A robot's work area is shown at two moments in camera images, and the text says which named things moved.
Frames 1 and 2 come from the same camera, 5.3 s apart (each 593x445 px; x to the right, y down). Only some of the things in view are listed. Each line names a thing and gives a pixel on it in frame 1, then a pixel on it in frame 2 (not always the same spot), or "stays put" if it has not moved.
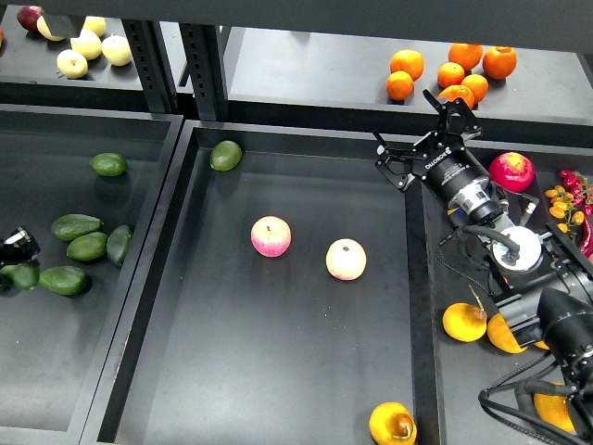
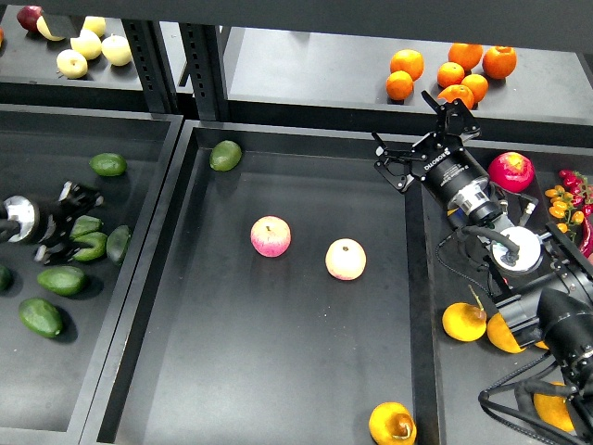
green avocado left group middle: x=88 y=247 stays put
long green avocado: x=24 y=275 → x=40 y=317
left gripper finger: x=19 y=247 → x=45 y=223
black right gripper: x=444 y=168 stays put
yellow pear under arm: x=501 y=336 stays put
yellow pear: x=392 y=423 stays put
